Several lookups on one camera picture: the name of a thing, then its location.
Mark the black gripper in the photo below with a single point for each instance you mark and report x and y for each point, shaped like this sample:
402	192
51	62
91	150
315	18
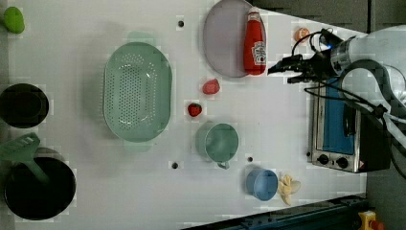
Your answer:
315	68

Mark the red ketchup bottle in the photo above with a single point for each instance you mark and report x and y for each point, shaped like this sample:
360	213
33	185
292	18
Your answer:
254	52

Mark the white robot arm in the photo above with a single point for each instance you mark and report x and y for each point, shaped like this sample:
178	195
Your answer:
368	73

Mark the orange slice toy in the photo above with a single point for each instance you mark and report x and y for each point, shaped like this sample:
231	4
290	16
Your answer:
301	35

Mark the black toaster oven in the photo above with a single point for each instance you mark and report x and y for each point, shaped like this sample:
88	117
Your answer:
343	138

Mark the light red strawberry toy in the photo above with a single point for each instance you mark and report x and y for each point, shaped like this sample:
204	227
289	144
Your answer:
211	87

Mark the green metal mug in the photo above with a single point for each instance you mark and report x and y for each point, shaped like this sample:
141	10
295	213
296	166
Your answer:
217	141

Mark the dark red strawberry toy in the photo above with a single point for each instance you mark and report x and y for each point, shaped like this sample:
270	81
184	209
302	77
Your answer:
194	109

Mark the peeled banana toy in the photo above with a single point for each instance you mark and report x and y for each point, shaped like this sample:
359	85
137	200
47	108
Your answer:
287	187

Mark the blue cup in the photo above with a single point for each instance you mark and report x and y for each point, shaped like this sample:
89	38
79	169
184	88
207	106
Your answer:
261	184

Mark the dark blue crate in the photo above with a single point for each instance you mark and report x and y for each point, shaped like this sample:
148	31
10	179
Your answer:
334	214

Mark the green perforated colander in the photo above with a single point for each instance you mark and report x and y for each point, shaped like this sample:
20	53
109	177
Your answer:
137	92

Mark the yellow red toy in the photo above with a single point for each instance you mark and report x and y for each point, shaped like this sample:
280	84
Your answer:
369	221

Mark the small black cup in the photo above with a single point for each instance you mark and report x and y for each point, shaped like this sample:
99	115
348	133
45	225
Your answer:
23	105

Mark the green plastic spatula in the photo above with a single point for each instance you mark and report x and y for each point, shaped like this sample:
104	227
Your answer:
22	150

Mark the green pear toy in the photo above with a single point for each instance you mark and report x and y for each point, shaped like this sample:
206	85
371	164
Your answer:
14	20

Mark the large black cup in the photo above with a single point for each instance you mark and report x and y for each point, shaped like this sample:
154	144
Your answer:
31	199

